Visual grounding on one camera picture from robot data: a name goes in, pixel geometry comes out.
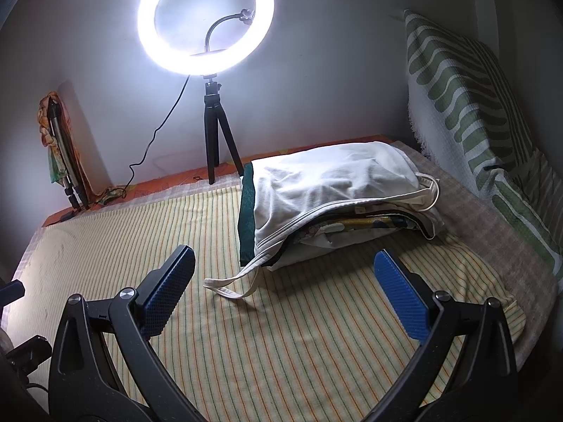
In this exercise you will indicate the small patterned cloth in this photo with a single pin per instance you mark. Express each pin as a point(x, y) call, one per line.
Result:
point(112, 195)

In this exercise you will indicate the black mini tripod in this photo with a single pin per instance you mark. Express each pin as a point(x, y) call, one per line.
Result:
point(213, 118)

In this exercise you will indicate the patterned folded garment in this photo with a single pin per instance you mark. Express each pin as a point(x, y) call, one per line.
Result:
point(352, 224)

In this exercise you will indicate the pile of folded clothes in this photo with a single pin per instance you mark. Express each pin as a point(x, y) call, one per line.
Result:
point(343, 246)

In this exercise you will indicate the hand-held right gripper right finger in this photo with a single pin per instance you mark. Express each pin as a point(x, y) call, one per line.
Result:
point(400, 294)

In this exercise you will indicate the black gooseneck phone holder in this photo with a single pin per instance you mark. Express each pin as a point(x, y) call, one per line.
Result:
point(215, 28)

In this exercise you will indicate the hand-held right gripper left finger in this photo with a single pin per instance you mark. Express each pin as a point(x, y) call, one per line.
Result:
point(169, 290)

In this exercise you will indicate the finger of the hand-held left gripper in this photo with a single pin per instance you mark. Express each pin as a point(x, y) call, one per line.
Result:
point(11, 294)

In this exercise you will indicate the folded grey tripod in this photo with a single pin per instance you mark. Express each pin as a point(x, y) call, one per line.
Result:
point(61, 140)

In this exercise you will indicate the dark green folded cloth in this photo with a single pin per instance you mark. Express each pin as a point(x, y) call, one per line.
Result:
point(246, 211)

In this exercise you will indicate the yellow striped bed cover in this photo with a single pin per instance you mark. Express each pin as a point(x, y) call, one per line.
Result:
point(484, 246)

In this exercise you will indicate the green patterned white blanket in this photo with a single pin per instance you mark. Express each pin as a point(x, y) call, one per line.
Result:
point(448, 96)

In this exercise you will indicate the white tank top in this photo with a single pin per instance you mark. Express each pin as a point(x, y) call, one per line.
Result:
point(334, 180)

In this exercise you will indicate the yellow striped cloth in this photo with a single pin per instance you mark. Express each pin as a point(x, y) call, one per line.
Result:
point(286, 338)

